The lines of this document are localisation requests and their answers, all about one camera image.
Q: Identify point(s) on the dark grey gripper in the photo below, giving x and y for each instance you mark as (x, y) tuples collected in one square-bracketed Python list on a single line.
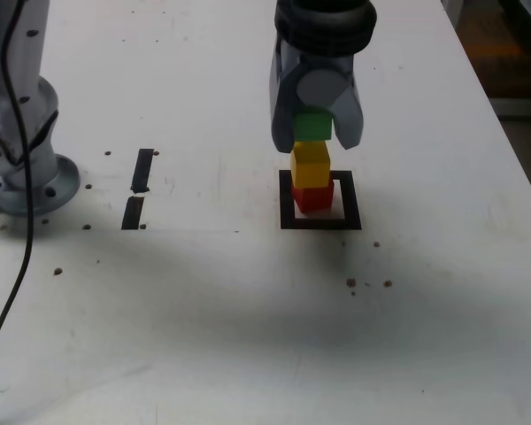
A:
[(287, 66)]

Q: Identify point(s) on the green cube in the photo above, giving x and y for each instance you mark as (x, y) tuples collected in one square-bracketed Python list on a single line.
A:
[(312, 126)]

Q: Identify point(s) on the yellow cube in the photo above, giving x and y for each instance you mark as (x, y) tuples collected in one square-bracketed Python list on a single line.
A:
[(310, 170)]

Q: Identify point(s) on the red cube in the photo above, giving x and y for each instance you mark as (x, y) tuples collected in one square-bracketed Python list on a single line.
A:
[(314, 199)]

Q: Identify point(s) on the black tape square outline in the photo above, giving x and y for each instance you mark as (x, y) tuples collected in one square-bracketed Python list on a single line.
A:
[(318, 224)]

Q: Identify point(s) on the black tape strip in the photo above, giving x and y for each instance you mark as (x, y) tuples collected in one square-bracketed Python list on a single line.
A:
[(142, 168)]

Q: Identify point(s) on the brown wooden cabinet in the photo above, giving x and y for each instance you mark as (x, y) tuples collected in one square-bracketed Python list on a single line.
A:
[(513, 66)]

